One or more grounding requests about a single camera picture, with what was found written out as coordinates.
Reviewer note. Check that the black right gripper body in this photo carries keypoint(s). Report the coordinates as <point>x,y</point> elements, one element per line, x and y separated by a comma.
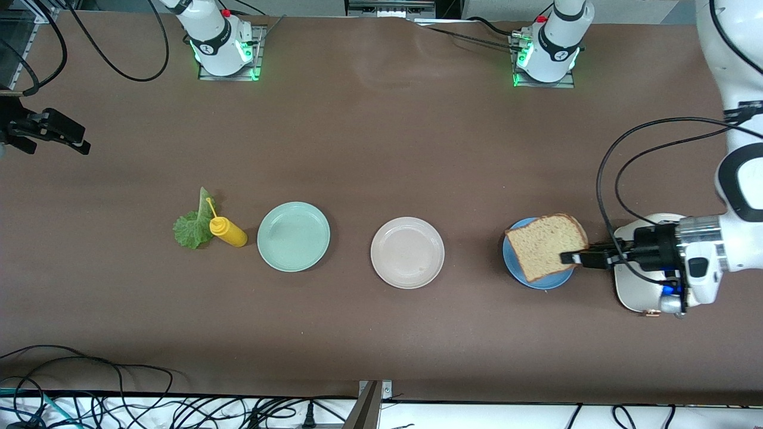
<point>18,128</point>

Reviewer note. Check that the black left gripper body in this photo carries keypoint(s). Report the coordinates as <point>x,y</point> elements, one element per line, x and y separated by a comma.
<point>656,249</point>

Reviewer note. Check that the light crust bread slice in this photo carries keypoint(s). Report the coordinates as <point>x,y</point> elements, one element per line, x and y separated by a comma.
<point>542,247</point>

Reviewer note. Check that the green lettuce leaf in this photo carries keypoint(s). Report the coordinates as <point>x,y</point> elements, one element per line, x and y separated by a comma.
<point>189,229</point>

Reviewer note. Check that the yellow squeeze bottle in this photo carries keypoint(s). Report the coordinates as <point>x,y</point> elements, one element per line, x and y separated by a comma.
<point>229,233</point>

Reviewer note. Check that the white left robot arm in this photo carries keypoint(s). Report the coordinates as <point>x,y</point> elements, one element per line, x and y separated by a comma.
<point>739,59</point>

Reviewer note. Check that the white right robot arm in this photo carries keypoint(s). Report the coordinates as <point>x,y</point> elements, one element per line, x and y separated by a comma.
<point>211,36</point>

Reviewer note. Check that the blue plate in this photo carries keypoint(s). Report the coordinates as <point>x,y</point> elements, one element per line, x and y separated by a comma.
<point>554,281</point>

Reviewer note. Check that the beige plate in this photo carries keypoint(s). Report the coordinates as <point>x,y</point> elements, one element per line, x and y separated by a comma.
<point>407,253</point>

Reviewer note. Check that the mint green plate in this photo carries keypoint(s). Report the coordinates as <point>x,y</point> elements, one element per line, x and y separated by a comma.
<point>293,237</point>

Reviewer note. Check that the white toaster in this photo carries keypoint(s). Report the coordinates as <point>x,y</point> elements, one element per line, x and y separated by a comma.
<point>635,292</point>

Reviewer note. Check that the white side bench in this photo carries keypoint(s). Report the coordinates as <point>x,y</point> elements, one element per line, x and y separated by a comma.
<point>477,417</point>

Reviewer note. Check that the black power plug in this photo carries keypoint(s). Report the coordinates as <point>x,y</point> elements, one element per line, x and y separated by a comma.
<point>308,417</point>

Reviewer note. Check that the aluminium frame with glass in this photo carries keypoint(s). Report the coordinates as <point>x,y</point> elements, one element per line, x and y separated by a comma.
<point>24,62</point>

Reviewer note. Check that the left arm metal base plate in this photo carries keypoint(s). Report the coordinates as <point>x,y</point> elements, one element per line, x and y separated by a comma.
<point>560,84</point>

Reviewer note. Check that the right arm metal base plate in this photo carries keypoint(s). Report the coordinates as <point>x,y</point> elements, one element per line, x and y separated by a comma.
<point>259,59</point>

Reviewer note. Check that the aluminium camera post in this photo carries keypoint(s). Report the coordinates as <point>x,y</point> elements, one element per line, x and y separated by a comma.
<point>366,411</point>

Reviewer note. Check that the grey metal frame bar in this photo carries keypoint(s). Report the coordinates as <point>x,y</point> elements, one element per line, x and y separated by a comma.
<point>390,9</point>

